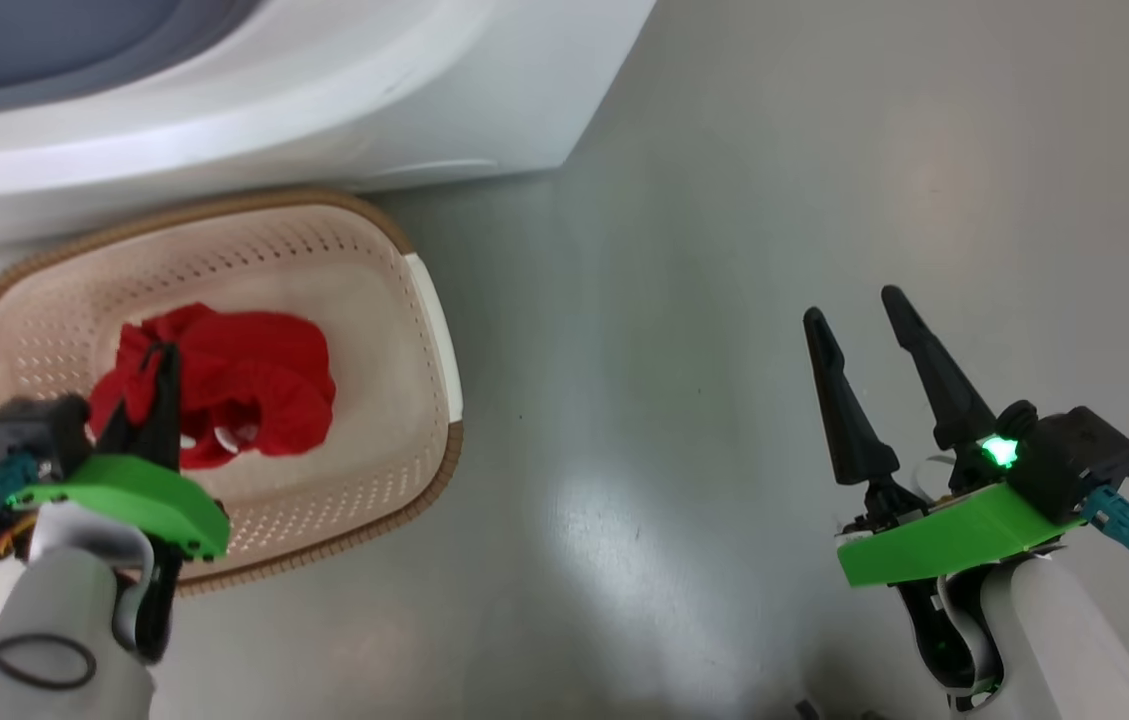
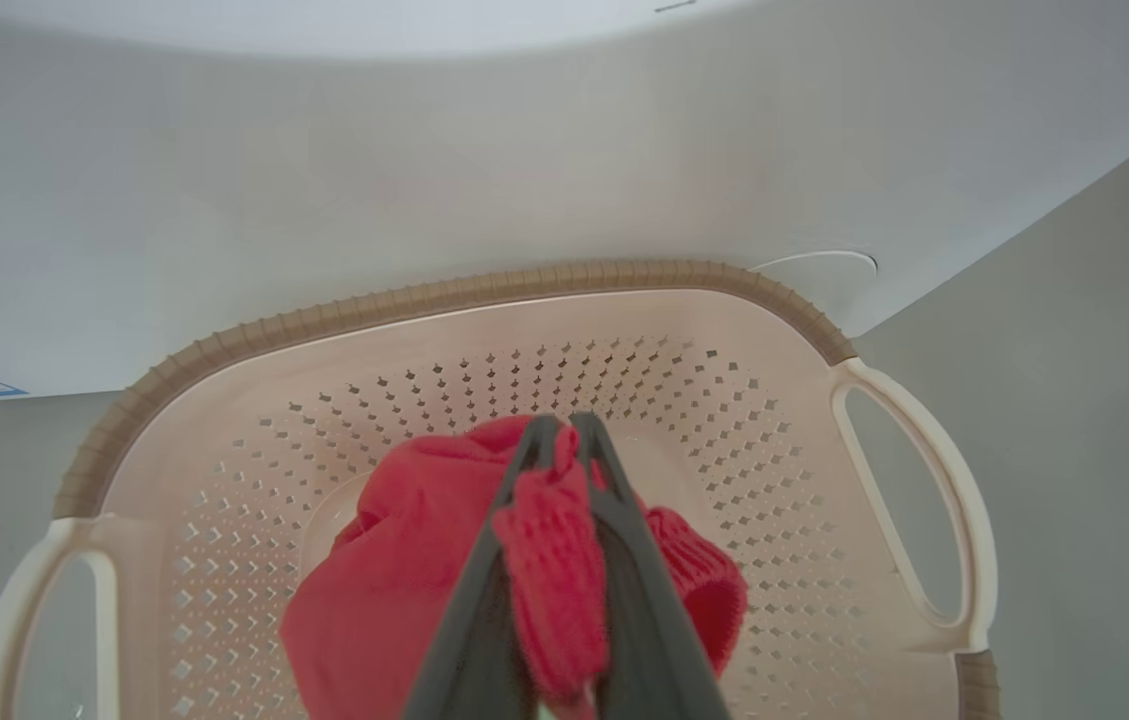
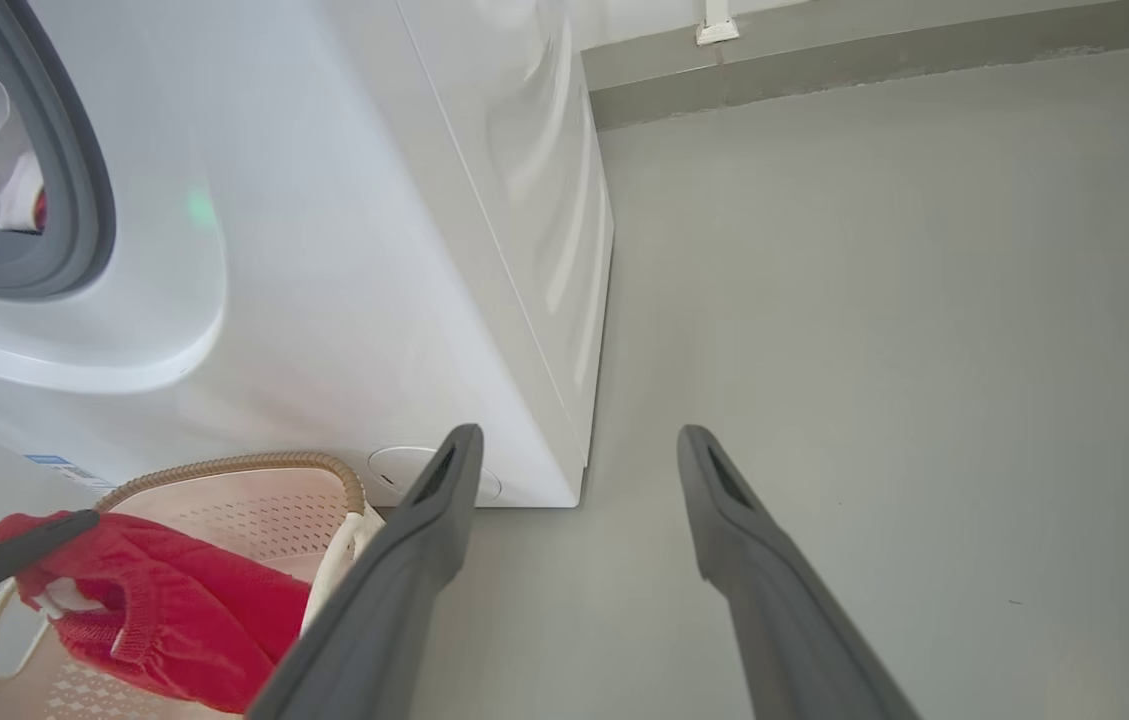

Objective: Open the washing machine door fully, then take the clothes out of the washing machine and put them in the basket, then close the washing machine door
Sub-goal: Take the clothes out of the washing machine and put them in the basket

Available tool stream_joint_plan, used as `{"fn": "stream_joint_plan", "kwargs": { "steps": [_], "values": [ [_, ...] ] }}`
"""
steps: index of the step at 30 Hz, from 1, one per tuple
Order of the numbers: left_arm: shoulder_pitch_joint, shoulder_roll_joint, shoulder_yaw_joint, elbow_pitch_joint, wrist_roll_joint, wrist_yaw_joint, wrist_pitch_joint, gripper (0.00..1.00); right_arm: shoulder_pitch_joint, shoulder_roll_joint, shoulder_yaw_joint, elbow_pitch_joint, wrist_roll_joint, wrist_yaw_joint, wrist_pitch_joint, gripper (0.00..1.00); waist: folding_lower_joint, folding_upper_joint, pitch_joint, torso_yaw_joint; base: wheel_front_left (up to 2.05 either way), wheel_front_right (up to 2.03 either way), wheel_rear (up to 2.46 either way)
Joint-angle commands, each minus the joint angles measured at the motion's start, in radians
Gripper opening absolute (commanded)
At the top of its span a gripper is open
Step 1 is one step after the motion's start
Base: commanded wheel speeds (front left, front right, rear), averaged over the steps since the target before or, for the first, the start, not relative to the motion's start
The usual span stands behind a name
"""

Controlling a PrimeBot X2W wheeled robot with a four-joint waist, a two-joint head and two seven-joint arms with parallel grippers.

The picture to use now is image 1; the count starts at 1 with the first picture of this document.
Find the white front-load washing machine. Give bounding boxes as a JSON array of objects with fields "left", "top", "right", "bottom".
[{"left": 0, "top": 0, "right": 658, "bottom": 254}]

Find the cream plastic basket brown rim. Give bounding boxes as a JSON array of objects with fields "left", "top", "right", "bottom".
[{"left": 0, "top": 188, "right": 465, "bottom": 599}]

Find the red garment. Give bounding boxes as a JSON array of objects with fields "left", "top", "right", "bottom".
[{"left": 87, "top": 303, "right": 337, "bottom": 471}]

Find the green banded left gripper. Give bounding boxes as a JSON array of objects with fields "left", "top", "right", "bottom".
[{"left": 7, "top": 342, "right": 231, "bottom": 666}]

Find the teal left cable connector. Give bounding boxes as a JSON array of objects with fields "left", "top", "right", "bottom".
[{"left": 0, "top": 455, "right": 40, "bottom": 506}]

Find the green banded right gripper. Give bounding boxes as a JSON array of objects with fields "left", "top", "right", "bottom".
[{"left": 803, "top": 285, "right": 1090, "bottom": 713}]

